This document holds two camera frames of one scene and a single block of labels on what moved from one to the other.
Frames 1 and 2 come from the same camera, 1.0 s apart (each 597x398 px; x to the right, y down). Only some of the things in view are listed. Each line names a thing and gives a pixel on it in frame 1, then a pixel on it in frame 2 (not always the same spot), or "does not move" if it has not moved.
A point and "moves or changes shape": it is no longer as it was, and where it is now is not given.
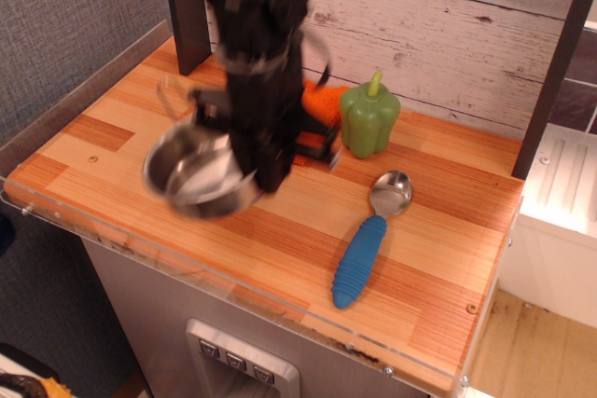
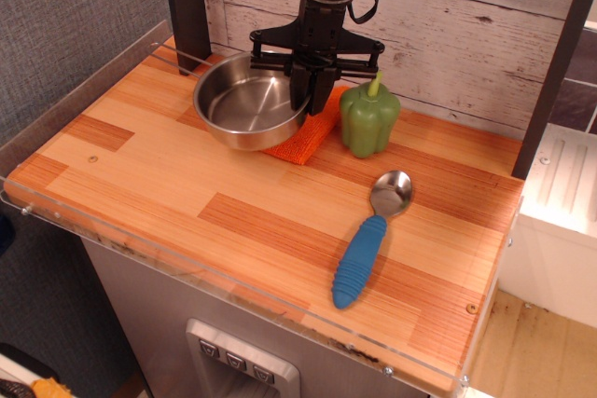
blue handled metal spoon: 391,192 does not move
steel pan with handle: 190,163 moves or changes shape
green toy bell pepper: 367,115 does not move
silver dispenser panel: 229,366 does not move
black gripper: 266,102 → 316,36
